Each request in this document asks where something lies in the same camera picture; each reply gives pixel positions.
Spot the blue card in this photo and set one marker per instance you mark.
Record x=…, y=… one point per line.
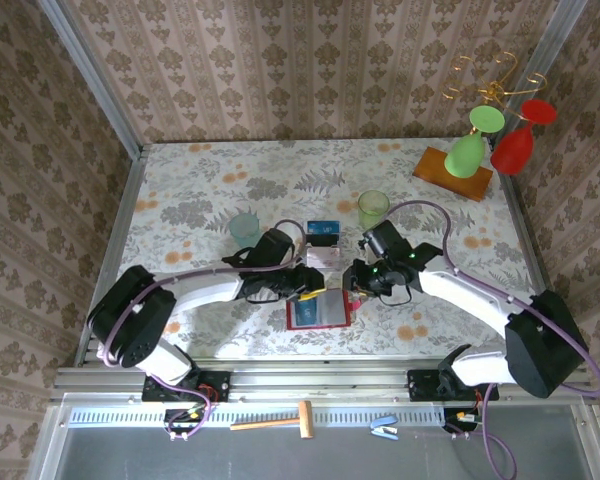
x=325, y=227
x=306, y=312

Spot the red leather card holder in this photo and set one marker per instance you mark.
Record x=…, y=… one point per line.
x=332, y=310

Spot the pink VIP card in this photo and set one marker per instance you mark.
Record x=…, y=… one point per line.
x=325, y=257

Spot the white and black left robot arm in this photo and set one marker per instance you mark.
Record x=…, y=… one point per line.
x=205, y=295

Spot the teal plastic cup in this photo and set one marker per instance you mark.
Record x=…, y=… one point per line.
x=242, y=230

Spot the green plastic cup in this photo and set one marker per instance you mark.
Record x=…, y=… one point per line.
x=373, y=212

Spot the floral tablecloth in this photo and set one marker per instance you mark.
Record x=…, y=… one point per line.
x=280, y=170

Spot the brown wooden base block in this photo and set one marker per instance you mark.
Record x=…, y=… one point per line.
x=430, y=167

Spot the wooden mallet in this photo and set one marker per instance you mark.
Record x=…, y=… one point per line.
x=306, y=420

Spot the perforated metal strip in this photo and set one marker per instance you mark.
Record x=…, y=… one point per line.
x=260, y=416

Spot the blue stapler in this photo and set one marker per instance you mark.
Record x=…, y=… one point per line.
x=384, y=429

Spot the green plastic wine glass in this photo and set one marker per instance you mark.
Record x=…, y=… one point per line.
x=464, y=157

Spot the grey metal shelf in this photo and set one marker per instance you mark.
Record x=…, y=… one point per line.
x=280, y=460

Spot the red plastic wine glass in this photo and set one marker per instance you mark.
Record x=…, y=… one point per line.
x=514, y=150

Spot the aluminium frame rail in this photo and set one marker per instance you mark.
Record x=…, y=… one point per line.
x=125, y=240
x=530, y=240
x=305, y=380

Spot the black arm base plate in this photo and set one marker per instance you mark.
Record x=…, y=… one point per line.
x=422, y=385
x=215, y=385

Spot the aluminium frame post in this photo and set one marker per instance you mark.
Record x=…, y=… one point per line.
x=550, y=55
x=95, y=75

